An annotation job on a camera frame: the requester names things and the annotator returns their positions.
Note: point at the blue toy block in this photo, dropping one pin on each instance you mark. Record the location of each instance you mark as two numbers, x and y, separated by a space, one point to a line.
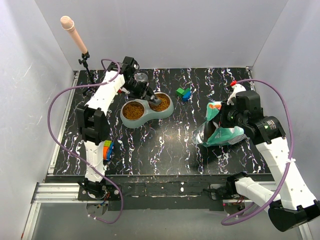
186 95

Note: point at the black microphone tripod stand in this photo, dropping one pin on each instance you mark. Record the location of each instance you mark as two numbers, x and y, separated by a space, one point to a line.
83 61

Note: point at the clear water bottle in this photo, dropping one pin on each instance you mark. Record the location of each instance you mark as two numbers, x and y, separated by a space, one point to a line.
141 78

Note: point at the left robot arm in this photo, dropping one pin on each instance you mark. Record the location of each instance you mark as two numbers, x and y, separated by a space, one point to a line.
92 120

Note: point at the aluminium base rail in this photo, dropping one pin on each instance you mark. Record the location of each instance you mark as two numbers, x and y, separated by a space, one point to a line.
53 193

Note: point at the mint double pet bowl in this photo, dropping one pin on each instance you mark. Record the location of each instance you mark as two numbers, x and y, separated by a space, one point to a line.
136 113

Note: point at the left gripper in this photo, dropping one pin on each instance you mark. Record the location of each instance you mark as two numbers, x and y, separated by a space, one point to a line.
146 92

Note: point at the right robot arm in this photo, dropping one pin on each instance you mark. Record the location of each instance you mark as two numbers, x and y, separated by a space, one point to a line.
292 204

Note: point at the green pet food bag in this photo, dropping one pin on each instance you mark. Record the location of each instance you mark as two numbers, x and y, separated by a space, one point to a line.
211 134

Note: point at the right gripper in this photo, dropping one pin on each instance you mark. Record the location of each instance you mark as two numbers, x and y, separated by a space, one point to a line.
222 121

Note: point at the pink microphone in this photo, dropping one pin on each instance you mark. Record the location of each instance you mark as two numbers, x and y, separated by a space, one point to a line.
68 25

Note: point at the black mounting plate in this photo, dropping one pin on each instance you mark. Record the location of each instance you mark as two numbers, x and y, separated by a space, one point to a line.
158 192

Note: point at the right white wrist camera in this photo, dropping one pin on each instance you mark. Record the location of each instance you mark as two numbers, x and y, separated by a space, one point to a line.
235 88

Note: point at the green toy block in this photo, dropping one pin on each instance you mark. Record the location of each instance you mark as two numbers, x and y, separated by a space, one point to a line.
180 92

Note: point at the metal food scoop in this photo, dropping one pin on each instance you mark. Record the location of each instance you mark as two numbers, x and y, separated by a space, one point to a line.
154 100

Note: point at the orange blue toy car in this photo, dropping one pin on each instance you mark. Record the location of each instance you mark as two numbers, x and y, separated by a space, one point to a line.
107 151

